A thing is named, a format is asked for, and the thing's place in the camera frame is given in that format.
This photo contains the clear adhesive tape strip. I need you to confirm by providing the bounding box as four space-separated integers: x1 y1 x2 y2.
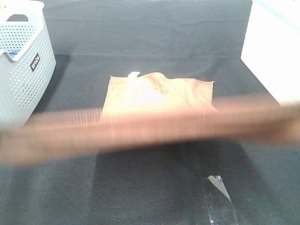
202 175 238 225

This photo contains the white plastic storage box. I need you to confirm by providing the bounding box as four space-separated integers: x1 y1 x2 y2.
241 0 300 105

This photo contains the black fabric table cover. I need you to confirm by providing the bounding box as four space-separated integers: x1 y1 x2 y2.
0 0 300 225

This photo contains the grey perforated plastic basket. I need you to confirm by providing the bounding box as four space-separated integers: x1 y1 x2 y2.
0 0 56 129

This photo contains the brown microfibre towel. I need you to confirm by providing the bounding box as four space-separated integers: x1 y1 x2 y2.
0 73 300 166

